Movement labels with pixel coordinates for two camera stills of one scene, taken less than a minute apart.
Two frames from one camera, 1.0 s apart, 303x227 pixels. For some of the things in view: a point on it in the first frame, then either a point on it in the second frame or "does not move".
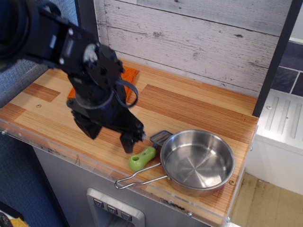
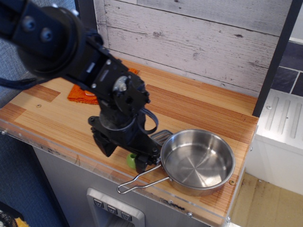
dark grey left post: [86, 16] does not move
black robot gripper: [111, 117] → [127, 131]
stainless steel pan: [197, 162] does not move
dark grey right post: [280, 57] does not move
